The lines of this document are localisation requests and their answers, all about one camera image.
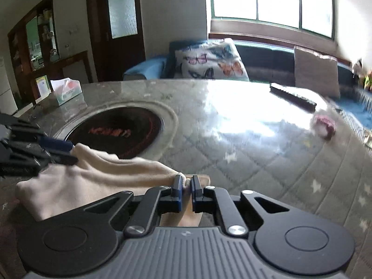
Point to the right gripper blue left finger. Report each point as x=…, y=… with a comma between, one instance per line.
x=154, y=203

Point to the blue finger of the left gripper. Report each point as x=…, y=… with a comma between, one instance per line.
x=49, y=143
x=63, y=158

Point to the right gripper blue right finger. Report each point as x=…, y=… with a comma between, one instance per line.
x=218, y=202

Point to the cream sweatshirt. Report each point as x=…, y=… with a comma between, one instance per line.
x=98, y=174

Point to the white refrigerator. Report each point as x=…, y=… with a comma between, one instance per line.
x=7, y=102

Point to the tissue box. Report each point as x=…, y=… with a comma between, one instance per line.
x=64, y=90

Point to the round induction cooktop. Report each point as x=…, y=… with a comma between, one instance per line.
x=125, y=128

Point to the dark display cabinet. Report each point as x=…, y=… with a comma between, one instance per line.
x=35, y=53

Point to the black remote control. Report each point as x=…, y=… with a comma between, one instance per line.
x=299, y=101

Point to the pink small toy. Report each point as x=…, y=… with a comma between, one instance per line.
x=323, y=126

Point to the butterfly print pillow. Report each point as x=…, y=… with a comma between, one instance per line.
x=218, y=59

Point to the blue sofa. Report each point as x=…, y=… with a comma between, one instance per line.
x=258, y=62

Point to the dark wooden door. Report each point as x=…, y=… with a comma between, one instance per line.
x=116, y=35

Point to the white plain pillow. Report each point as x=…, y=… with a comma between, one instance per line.
x=316, y=72

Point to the green orange plush toy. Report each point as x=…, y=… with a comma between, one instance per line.
x=366, y=81

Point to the cow plush toy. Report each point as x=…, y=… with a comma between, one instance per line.
x=357, y=68

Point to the window with green frame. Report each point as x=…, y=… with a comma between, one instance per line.
x=314, y=16

